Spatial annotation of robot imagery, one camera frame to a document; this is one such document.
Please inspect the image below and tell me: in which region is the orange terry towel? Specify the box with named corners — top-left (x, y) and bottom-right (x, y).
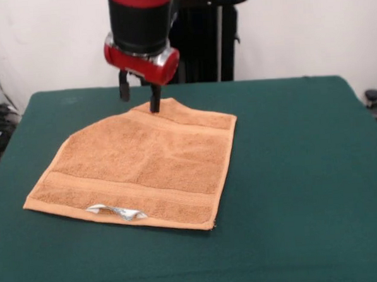
top-left (17, 94), bottom-right (244, 240)

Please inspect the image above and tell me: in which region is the dark green table cloth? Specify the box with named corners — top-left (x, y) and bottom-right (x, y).
top-left (0, 72), bottom-right (377, 282)

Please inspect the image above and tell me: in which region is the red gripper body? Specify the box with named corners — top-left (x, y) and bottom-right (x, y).
top-left (103, 40), bottom-right (183, 89)

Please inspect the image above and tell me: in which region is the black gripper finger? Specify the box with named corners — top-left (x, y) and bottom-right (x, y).
top-left (117, 69), bottom-right (132, 103)
top-left (148, 82), bottom-right (164, 115)

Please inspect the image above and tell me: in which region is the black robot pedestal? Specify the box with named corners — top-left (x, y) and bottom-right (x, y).
top-left (164, 0), bottom-right (256, 85)

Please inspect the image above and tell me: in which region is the black cable bundle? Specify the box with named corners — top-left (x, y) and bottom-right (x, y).
top-left (0, 101), bottom-right (23, 148)

